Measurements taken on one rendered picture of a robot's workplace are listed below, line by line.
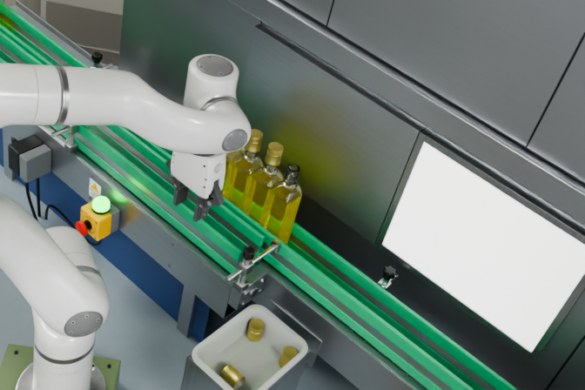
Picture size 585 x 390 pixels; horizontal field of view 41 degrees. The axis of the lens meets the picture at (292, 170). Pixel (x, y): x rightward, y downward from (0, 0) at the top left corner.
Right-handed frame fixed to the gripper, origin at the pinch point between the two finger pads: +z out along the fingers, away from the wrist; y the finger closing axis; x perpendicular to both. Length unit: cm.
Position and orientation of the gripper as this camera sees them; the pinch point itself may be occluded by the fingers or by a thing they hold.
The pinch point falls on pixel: (191, 203)
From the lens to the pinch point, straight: 149.1
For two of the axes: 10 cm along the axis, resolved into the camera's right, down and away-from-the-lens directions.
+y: -7.5, -5.4, 3.9
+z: -2.1, 7.5, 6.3
